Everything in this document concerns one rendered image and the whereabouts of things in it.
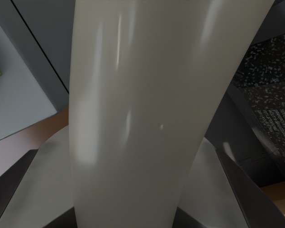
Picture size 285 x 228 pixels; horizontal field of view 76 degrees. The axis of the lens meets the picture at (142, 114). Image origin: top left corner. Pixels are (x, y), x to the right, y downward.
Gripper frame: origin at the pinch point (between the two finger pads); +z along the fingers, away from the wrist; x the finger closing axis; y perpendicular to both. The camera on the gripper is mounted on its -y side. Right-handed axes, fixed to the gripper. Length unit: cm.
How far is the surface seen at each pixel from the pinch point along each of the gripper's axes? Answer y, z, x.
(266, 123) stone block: 20, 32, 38
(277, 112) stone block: 15, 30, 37
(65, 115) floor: 58, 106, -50
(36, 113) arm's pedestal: 10.0, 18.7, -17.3
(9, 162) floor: 108, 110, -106
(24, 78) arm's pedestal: 3.7, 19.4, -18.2
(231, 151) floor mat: 74, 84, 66
